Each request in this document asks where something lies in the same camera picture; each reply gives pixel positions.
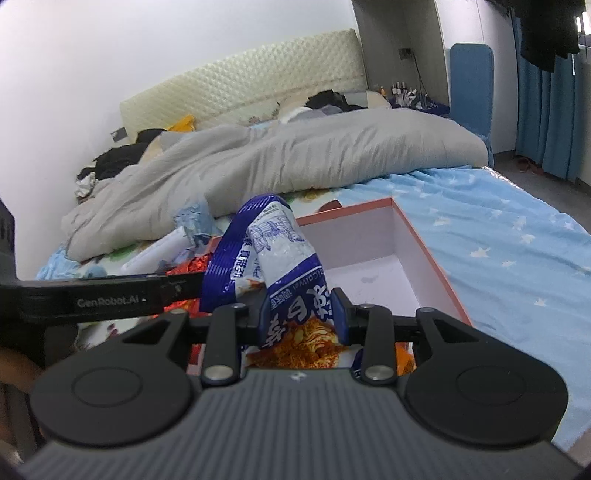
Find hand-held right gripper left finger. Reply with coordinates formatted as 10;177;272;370
121;295;274;386

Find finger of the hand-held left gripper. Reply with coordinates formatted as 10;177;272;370
143;272;206;315

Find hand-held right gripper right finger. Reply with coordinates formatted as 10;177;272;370
330;287;474;385

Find red foil snack packet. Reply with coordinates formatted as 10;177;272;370
164;256;211;315

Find orange cardboard box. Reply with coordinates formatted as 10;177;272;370
187;196;474;374

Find blue white noodle packet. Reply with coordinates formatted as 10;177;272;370
199;194;356;370

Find person's left hand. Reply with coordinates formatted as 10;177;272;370
0;348;43;389

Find white plastic bottle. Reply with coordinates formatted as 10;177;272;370
121;228;191;276

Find crumpled blue plastic bag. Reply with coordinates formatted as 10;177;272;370
172;198;225;247

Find white crumpled cloth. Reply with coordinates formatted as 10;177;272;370
75;174;99;200

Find beige pillow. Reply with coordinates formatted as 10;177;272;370
137;134;178;167

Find black clothes pile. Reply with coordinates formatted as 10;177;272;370
78;128;168;182

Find grey duvet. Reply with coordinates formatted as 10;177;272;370
60;108;490;264

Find yellow bag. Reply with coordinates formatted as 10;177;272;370
166;114;196;133

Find light blue bed sheet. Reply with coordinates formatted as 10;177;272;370
34;166;591;455

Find pale pillow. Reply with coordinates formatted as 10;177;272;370
277;92;393;125

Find black garment on pillow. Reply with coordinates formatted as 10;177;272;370
305;90;366;112

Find cream quilted headboard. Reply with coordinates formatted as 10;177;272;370
119;28;369;140

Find group of small bottles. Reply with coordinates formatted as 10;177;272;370
379;79;435;110

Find blue padded board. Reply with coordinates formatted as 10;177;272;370
449;43;496;168

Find blue curtain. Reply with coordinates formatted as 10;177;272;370
512;18;591;183

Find black hanging garment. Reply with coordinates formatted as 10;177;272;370
508;0;583;73

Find black power cable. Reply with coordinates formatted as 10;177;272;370
410;52;428;100

